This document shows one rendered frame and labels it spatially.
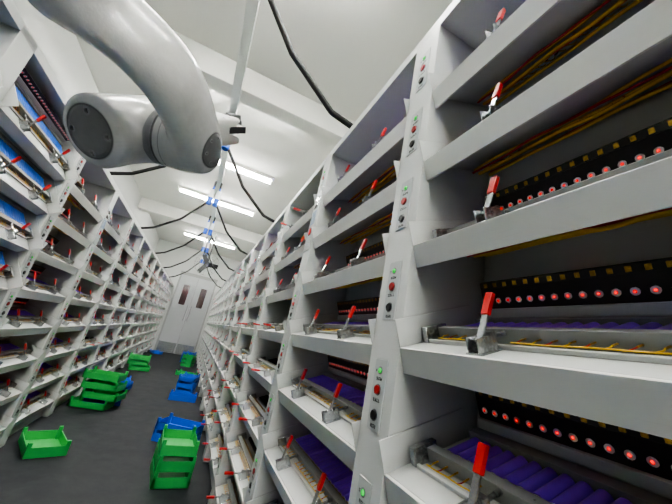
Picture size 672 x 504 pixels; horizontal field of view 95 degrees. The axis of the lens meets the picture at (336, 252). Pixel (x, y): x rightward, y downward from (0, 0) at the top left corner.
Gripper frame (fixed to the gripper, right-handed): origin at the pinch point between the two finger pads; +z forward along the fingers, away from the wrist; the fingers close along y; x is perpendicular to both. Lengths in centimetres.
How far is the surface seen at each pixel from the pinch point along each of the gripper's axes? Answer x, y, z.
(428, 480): -37, 53, -32
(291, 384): -87, 21, 15
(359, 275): -30.6, 34.0, 8.4
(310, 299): -65, 18, 37
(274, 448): -101, 23, -1
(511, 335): -15, 57, -23
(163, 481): -199, -37, 16
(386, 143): 0.0, 30.1, 34.3
